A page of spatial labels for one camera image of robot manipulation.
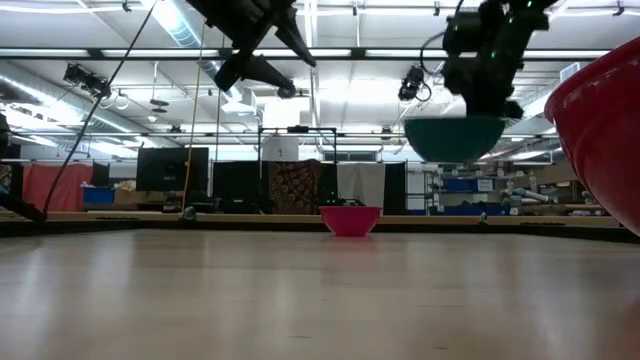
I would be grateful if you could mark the light wooden table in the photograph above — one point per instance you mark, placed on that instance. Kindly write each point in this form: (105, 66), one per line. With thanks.
(250, 218)

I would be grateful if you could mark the orange hanging cloth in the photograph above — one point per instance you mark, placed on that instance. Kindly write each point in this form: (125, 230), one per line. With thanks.
(55, 186)

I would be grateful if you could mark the large black monitor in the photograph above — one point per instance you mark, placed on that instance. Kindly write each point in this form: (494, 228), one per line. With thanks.
(165, 169)

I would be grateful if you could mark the brown patterned hanging cloth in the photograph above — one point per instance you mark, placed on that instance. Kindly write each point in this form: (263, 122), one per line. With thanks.
(294, 186)

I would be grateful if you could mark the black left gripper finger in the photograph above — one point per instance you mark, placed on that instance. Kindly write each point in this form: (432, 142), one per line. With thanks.
(297, 42)
(255, 70)

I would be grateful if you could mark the teal plastic bowl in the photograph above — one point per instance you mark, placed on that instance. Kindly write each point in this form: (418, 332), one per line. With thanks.
(452, 140)

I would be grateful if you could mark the pink plastic bowl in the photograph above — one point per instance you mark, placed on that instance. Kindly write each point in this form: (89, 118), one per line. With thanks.
(350, 221)

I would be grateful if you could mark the blue storage bin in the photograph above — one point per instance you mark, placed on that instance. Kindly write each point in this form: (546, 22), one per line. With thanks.
(98, 195)

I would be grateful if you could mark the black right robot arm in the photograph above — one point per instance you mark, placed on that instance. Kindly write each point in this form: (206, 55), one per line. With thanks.
(520, 5)

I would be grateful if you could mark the white hanging cloth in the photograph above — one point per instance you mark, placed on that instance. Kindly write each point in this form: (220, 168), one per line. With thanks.
(361, 184)

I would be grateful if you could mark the black ceiling-hung device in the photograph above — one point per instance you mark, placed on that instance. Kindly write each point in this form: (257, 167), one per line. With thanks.
(85, 80)
(412, 82)

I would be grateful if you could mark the black metal stand frame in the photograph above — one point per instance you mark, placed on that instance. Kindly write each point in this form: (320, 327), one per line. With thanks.
(297, 130)

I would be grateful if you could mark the large red plastic bowl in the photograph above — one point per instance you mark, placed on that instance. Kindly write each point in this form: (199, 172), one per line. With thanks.
(605, 135)

